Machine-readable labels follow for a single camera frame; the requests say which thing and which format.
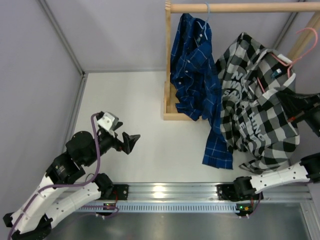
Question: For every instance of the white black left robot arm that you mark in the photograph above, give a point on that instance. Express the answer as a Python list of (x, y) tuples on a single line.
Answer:
[(69, 183)]

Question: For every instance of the slotted grey cable duct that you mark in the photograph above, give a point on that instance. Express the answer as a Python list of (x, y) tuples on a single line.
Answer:
[(160, 207)]

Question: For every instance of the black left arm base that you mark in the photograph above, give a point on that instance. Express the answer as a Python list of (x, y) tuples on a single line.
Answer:
[(119, 192)]

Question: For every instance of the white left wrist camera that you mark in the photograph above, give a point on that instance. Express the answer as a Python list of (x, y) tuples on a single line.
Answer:
[(108, 122)]

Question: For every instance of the blue plaid shirt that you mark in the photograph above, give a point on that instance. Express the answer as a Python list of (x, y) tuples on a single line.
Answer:
[(194, 75)]

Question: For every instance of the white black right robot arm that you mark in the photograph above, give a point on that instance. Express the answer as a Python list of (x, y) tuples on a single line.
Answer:
[(307, 170)]

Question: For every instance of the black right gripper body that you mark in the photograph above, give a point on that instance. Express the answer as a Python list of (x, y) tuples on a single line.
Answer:
[(313, 119)]

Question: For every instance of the pink wire hanger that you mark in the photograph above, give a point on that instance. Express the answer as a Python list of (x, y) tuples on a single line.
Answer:
[(295, 55)]

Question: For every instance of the black white checkered shirt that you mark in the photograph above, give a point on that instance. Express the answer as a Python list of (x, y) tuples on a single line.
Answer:
[(253, 119)]

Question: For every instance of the light blue hanger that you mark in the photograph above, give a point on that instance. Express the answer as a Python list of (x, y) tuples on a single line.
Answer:
[(204, 26)]

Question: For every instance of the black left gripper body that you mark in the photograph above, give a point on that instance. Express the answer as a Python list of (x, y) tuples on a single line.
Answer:
[(105, 142)]

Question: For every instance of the aluminium mounting rail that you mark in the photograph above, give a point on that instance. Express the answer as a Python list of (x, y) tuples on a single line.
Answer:
[(206, 192)]

